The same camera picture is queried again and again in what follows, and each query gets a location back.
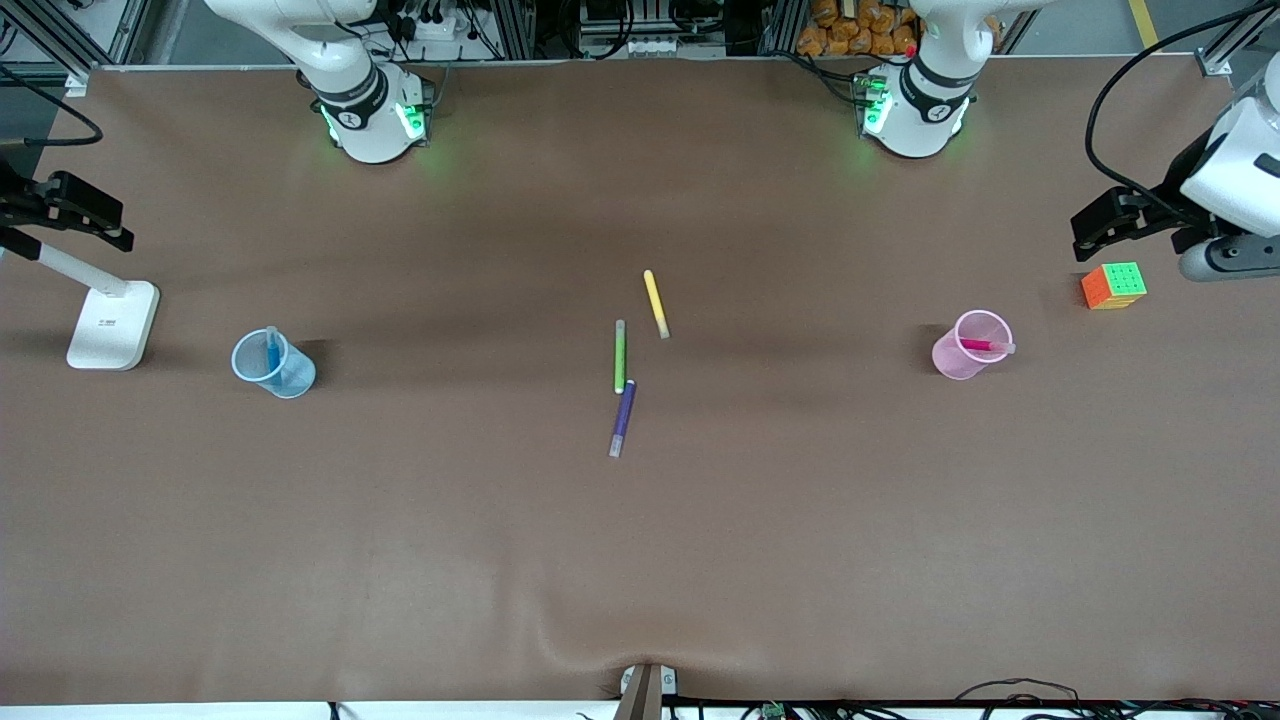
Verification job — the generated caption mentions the colourful puzzle cube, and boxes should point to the colourful puzzle cube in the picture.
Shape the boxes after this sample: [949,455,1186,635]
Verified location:
[1080,261,1149,312]

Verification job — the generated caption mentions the white desk lamp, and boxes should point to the white desk lamp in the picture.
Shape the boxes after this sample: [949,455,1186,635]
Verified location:
[0,227,162,372]

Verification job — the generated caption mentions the aluminium profile bar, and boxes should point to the aluminium profile bar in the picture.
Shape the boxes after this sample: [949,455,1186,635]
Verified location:
[1195,0,1280,77]

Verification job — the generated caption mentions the translucent pink plastic cup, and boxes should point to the translucent pink plastic cup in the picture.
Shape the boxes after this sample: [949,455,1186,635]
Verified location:
[931,310,1015,383]

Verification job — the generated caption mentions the translucent blue plastic cup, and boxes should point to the translucent blue plastic cup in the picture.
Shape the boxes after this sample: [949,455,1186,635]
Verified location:
[231,328,318,400]

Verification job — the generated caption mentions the orange snack bags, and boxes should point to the orange snack bags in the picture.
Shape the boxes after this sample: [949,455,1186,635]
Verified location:
[796,0,922,59]

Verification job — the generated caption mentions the white power strip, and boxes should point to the white power strip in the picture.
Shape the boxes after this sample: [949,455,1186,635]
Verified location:
[394,6,482,47]

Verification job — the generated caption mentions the yellow marker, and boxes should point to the yellow marker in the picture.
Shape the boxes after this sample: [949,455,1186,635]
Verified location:
[642,268,672,341]

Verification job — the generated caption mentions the white terminal block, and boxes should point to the white terminal block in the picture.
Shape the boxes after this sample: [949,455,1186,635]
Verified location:
[579,34,682,60]

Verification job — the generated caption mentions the purple marker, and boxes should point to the purple marker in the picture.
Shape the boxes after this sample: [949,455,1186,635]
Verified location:
[607,378,639,460]

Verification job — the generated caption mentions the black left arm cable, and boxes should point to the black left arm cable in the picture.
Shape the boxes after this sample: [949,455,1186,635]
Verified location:
[1084,0,1280,202]

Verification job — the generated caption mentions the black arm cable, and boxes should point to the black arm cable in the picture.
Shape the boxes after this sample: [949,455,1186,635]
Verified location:
[0,64,105,149]
[1084,0,1280,202]

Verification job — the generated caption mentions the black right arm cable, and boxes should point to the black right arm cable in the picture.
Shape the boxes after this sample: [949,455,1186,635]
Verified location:
[0,64,105,149]

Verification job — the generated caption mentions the aluminium frame struts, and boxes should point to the aluminium frame struts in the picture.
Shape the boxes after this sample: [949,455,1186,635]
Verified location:
[18,0,153,67]

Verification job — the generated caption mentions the black cable under table edge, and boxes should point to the black cable under table edge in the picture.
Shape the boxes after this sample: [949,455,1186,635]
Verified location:
[954,678,1083,707]

